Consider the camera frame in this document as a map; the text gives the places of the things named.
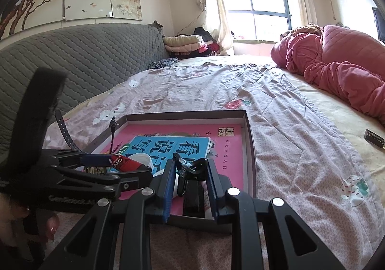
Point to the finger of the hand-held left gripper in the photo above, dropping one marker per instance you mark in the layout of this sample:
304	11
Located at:
120	179
93	159

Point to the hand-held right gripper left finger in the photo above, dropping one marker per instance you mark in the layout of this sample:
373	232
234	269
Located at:
168	194

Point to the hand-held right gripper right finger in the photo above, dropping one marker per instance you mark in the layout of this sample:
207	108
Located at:
212	188

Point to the gold tape roll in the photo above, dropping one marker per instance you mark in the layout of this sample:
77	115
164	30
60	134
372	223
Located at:
96	170

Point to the red packet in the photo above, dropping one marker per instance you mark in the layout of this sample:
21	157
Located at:
126	164

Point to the white earbuds case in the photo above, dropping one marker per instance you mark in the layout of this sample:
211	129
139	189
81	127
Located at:
149	162

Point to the grey cardboard box tray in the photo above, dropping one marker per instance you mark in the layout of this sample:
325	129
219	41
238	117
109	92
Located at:
251	152

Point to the person's left hand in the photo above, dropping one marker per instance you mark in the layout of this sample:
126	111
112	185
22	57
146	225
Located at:
51	225

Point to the pink and blue book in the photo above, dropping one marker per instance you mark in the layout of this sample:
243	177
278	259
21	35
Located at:
228	149

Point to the grey quilted headboard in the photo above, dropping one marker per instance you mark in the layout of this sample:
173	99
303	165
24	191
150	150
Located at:
90	56

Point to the dark patterned cloth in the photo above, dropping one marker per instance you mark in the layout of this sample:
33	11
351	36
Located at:
162	63

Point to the cream folded blanket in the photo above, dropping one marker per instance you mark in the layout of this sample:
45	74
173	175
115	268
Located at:
183	43

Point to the pile of dark clothes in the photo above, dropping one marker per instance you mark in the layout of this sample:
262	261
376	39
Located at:
203	34

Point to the small black box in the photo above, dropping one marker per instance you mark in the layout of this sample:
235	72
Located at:
374	137

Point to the pink quilt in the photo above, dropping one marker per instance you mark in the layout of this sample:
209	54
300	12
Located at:
331	53

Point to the tan knitted cloth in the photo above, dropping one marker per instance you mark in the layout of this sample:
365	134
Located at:
303	30

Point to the black flat television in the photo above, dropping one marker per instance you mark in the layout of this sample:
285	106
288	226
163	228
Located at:
379	25

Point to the window with dark frame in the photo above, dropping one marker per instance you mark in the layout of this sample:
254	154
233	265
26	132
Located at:
255	2

